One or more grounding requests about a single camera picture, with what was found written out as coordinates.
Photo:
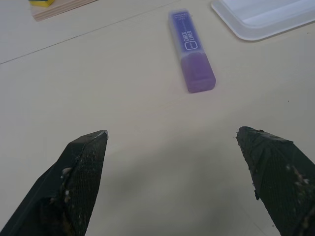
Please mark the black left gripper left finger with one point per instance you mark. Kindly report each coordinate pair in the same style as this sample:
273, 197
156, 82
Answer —
73, 186

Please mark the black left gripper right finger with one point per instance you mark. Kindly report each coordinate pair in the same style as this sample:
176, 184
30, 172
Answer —
278, 177

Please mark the purple highlighter pen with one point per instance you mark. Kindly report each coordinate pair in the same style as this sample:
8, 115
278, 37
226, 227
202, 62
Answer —
190, 51

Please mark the white plastic tray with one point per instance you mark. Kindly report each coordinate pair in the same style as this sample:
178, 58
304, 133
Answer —
261, 17

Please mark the light wooden board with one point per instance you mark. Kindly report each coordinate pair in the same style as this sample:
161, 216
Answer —
55, 8

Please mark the yellow green sponge block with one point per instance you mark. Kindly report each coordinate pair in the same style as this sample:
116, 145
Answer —
41, 2

